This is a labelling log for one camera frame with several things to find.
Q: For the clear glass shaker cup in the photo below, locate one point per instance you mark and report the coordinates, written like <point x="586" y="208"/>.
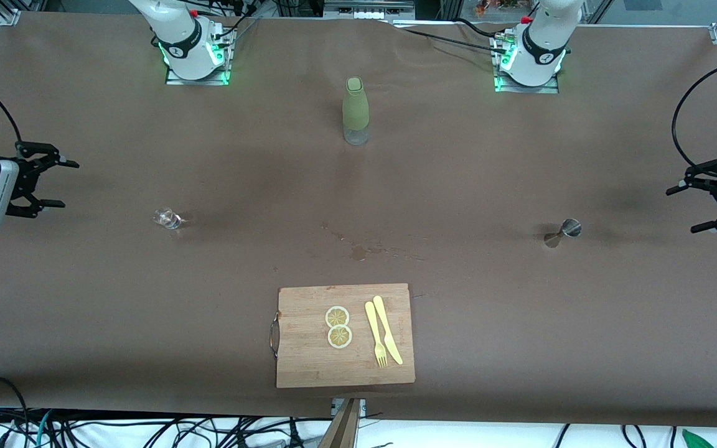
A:
<point x="168" y="219"/>

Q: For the steel jigger measuring cup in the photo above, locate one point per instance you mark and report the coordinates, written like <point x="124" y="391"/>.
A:
<point x="571" y="228"/>

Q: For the brown paper table cover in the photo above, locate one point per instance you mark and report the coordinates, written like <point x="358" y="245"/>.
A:
<point x="116" y="298"/>

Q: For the green plastic object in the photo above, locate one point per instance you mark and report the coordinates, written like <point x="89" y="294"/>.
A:
<point x="698" y="440"/>

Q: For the wooden cutting board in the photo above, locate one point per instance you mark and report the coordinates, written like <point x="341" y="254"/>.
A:
<point x="309" y="361"/>

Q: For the green sleeved glass bottle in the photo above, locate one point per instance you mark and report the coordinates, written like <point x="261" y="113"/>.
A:
<point x="356" y="106"/>

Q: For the lemon slice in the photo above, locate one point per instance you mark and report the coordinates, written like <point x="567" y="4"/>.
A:
<point x="337" y="317"/>
<point x="340" y="337"/>

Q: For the yellow plastic knife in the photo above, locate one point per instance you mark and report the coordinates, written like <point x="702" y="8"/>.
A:
<point x="386" y="323"/>

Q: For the yellow plastic fork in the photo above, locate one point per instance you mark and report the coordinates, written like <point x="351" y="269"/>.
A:
<point x="374" y="330"/>

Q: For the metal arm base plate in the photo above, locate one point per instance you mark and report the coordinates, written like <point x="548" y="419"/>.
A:
<point x="196" y="81"/>
<point x="508" y="89"/>

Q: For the wooden post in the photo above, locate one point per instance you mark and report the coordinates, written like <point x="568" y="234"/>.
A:
<point x="343" y="429"/>

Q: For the small metal bracket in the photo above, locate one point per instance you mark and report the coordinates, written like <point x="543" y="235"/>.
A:
<point x="361" y="406"/>

